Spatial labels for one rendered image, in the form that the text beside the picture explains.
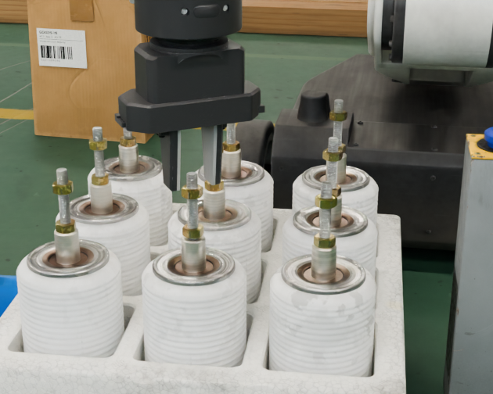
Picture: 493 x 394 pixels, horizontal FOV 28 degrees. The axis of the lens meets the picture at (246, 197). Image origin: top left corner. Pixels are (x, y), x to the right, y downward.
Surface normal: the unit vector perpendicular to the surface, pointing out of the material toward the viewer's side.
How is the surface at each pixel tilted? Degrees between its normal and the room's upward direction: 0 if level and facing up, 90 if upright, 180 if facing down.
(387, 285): 0
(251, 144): 31
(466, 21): 92
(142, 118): 90
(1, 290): 88
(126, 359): 0
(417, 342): 0
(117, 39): 90
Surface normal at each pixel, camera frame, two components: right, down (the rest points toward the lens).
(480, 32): -0.17, 0.57
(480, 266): -0.13, 0.38
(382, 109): 0.00, -0.92
